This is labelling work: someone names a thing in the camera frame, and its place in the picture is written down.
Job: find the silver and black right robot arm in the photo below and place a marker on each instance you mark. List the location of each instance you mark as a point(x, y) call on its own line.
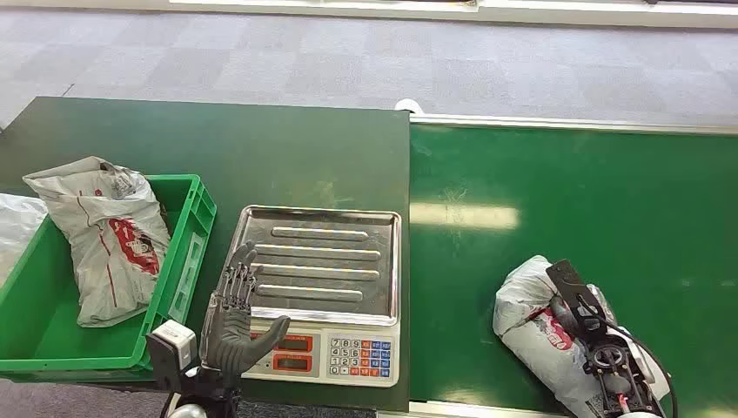
point(614, 363)

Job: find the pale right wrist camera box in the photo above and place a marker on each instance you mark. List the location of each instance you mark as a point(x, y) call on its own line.
point(573, 288)

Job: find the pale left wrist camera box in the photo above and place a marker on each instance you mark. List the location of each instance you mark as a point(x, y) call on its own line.
point(173, 343)

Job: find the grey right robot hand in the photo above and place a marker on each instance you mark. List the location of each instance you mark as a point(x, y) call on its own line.
point(562, 315)

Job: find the electronic scale with steel tray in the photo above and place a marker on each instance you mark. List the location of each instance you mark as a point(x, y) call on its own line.
point(334, 271)

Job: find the white plastic bag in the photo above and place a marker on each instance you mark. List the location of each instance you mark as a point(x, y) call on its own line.
point(17, 231)

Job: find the green conveyor belt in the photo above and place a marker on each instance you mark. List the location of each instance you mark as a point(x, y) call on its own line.
point(576, 190)

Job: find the green plastic crate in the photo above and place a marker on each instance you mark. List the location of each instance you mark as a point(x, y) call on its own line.
point(52, 340)

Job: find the white round conveyor end cap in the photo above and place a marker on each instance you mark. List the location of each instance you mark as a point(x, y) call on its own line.
point(409, 105)

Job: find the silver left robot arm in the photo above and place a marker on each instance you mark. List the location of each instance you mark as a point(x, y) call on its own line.
point(196, 401)

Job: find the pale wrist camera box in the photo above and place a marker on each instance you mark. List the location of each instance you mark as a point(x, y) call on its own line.
point(573, 288)
point(173, 343)

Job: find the grey mailer package red print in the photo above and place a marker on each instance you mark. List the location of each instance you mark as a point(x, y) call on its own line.
point(530, 329)
point(109, 242)

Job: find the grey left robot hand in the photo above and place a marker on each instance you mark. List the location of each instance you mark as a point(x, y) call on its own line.
point(230, 340)

